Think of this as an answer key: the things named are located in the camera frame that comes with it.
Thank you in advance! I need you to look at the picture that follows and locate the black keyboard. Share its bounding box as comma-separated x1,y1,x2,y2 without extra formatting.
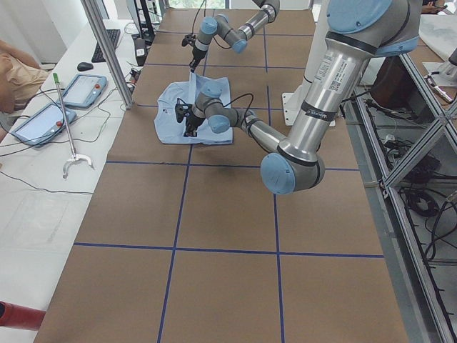
91,29,121,64

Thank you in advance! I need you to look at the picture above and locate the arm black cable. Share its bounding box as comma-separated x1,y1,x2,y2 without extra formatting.
191,0,229,51
223,92,261,129

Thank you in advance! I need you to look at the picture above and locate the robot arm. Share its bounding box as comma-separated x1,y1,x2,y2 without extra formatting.
181,0,280,72
175,1,422,194

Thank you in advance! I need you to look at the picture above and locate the seated person beige shirt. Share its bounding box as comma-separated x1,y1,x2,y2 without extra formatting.
1,40,49,114

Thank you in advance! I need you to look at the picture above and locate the floor cable bundle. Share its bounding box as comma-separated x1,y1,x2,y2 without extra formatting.
381,131,457,265

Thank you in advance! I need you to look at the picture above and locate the reacher grabber tool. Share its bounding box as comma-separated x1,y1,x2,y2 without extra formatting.
53,72,94,179

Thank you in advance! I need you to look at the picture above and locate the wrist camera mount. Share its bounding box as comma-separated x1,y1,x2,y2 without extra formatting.
181,34,196,47
174,98,193,123

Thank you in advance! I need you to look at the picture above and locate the red cylinder object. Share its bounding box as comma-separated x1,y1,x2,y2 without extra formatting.
1,302,46,331

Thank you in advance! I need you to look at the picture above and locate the blue teach pendant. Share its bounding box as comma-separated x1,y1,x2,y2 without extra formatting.
11,104,65,146
62,74,107,109

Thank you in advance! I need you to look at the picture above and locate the near blue teach pendant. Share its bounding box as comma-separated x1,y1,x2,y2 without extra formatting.
11,104,65,146

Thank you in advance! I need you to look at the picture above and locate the black computer mouse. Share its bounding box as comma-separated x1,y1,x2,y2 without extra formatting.
76,61,94,71

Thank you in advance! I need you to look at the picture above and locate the light blue t-shirt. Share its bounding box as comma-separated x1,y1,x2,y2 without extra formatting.
154,73,233,145

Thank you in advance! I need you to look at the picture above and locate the white pedestal column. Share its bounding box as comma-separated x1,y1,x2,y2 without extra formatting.
296,0,329,99

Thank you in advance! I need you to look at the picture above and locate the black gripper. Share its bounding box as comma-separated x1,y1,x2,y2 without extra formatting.
189,46,207,73
184,109,204,137

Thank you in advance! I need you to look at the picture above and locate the black power adapter box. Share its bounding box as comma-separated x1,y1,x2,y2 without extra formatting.
134,38,148,66

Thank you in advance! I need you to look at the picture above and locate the aluminium frame rail right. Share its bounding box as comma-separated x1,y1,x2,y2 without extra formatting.
341,43,456,342

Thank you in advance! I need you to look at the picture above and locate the far blue teach pendant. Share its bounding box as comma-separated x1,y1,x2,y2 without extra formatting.
62,74,107,109

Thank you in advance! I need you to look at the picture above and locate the white pedestal base plate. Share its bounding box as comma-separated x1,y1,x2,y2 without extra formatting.
281,87,305,126

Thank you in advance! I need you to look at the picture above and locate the aluminium frame post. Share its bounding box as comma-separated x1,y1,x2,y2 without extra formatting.
81,0,134,110

